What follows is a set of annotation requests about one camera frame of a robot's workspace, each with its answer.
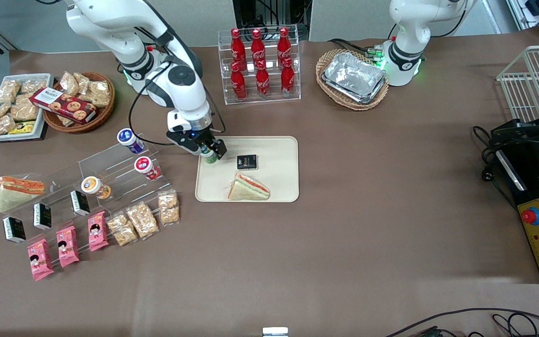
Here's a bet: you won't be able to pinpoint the black control box yellow panel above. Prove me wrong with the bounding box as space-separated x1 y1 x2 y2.
492 119 539 285

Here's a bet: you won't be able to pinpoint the black flat board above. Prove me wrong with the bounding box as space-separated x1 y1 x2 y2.
0 124 49 142

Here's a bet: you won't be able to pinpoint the dark red cookie box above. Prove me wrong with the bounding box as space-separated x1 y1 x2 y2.
29 88 97 125

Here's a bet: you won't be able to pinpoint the black and white small box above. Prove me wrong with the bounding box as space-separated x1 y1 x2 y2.
70 190 91 217
3 217 27 244
33 203 52 231

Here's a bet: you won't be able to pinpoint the pink snack packet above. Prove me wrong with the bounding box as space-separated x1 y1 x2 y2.
87 211 109 252
27 239 55 281
56 226 80 268

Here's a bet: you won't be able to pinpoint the large wrapped triangle sandwich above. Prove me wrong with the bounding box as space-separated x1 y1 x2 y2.
0 176 45 213

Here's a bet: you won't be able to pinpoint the metal shelf frame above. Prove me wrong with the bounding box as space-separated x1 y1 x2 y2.
506 0 539 39

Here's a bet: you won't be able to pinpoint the black cables at arm base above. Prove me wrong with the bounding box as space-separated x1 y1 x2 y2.
328 37 394 62

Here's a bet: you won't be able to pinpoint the red gum bottle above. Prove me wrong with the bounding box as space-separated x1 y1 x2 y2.
134 156 161 181

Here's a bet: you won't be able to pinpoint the orange gum bottle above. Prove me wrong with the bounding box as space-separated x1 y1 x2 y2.
81 176 111 200

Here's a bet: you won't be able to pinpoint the black equipment rack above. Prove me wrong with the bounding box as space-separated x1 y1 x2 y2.
232 0 312 42

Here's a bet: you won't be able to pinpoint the beige plastic tray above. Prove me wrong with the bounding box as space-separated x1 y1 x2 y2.
195 136 299 203

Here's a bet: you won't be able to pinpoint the red cola bottle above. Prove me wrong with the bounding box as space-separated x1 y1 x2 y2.
280 57 295 97
231 62 248 101
251 28 266 70
255 61 270 99
277 27 292 67
231 28 247 71

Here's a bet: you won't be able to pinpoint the round brown wicker basket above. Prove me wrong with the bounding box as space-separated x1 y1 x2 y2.
43 72 116 134

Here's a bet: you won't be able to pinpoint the oval wicker basket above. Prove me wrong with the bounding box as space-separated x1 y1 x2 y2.
316 49 389 111

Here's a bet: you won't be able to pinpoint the yellow snack packet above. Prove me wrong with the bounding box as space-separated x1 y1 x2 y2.
7 121 36 135

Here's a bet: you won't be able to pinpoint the black power cable with plug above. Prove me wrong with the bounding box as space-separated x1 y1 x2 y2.
472 125 519 212

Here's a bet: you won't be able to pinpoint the blue gum bottle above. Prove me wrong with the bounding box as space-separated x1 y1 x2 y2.
117 128 145 154

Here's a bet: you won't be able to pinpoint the black floor cables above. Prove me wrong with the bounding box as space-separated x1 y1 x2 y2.
384 308 539 337

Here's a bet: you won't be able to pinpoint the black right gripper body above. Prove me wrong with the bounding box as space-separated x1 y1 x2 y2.
166 126 219 154

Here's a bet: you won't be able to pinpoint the clear acrylic bottle rack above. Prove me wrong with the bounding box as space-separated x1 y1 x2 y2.
218 24 301 105

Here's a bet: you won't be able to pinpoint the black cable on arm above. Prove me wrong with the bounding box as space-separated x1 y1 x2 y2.
128 26 227 147

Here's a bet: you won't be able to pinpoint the stacked aluminium foil trays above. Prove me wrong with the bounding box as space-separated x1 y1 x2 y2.
322 51 387 104

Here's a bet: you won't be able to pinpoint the white wire basket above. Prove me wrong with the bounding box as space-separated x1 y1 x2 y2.
496 44 539 123

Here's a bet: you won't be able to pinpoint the white rectangular tray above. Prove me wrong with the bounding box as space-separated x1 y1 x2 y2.
0 73 55 141

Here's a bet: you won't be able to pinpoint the small wrapped triangle sandwich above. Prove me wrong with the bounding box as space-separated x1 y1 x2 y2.
226 172 270 201

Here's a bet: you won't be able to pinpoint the clear acrylic tiered display stand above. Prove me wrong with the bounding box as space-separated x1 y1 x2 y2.
0 133 179 246

